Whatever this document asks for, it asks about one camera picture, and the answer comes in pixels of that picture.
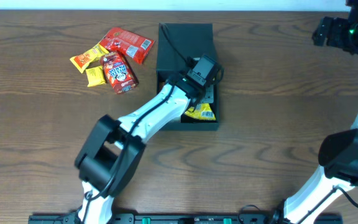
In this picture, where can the small yellow snack packet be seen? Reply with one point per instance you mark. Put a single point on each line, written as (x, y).
(95, 76)

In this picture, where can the orange yellow candy wrapper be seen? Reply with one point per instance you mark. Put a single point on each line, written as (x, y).
(82, 61)

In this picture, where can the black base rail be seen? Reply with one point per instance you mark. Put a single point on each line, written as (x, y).
(128, 218)

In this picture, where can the yellow snack bag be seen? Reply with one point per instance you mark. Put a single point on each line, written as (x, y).
(202, 111)

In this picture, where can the red candy bag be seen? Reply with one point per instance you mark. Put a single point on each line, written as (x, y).
(128, 43)

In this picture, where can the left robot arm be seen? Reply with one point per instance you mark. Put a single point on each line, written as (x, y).
(111, 153)

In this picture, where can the red Hello Panda box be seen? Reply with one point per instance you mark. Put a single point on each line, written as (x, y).
(118, 73)

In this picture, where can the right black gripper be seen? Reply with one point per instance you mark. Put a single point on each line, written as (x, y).
(334, 39)

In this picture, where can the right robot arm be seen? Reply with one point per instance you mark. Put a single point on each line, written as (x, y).
(337, 172)

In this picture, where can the black gift box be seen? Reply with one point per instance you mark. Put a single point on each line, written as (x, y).
(177, 42)

